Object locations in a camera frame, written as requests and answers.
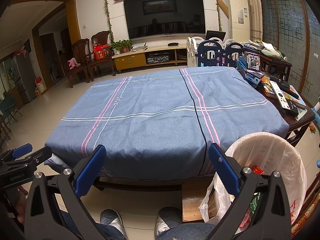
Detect dark wooden chair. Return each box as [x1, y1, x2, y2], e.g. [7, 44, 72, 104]
[64, 38, 92, 88]
[87, 31, 116, 81]

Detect dark wooden chair right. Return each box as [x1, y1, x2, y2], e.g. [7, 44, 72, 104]
[87, 31, 116, 81]

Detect person left leg jeans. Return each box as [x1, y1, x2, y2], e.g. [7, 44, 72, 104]
[60, 209, 128, 240]

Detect right grey slipper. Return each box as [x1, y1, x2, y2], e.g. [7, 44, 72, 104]
[154, 206, 183, 239]

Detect red cigarette carton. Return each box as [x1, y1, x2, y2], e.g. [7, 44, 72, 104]
[252, 165, 265, 175]

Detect grey slipper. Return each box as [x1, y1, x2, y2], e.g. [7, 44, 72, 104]
[154, 206, 183, 239]
[99, 209, 128, 239]

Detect person right leg jeans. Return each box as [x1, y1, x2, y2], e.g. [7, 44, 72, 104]
[155, 223, 216, 240]

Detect white standing air conditioner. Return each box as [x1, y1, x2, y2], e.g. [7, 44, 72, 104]
[228, 0, 251, 43]

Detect pink toy on chair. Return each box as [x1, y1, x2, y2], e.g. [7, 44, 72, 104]
[67, 57, 81, 70]

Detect blue striped tablecloth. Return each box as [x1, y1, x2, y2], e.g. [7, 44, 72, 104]
[46, 66, 289, 181]

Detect person leg jeans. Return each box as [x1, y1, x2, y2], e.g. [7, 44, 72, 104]
[60, 209, 128, 240]
[155, 223, 216, 240]

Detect white remote control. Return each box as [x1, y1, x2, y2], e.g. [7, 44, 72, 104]
[270, 81, 291, 110]

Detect red gift box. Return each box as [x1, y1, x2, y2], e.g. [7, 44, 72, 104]
[93, 43, 110, 61]

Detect left grey slipper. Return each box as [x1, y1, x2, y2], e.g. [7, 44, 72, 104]
[99, 209, 128, 239]

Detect dark wooden side table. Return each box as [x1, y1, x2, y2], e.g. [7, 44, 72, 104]
[237, 45, 315, 146]

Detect large black television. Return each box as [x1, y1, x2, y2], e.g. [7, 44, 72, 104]
[124, 0, 206, 39]

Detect black laptop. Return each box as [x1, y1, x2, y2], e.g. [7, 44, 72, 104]
[206, 30, 226, 41]

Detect wooden TV cabinet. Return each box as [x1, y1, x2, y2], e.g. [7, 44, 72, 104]
[112, 44, 187, 73]

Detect white trash bin with liner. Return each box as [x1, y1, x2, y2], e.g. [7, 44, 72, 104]
[199, 132, 307, 225]

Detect green potted plant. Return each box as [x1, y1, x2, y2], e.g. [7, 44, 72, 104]
[111, 40, 132, 55]

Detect black power cable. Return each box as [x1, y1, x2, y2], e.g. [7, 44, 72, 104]
[178, 68, 208, 177]

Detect dark green hazelnut bag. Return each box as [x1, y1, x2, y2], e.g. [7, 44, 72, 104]
[249, 192, 261, 216]

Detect blue baby fence panel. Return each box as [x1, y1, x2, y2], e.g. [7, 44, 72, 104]
[197, 40, 244, 68]

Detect dark wooden chair left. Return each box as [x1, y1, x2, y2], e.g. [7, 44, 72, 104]
[64, 38, 92, 88]

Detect beige curtain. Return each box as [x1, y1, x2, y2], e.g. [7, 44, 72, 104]
[248, 0, 263, 40]

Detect white baby fence panel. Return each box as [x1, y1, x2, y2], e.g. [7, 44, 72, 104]
[186, 36, 236, 67]

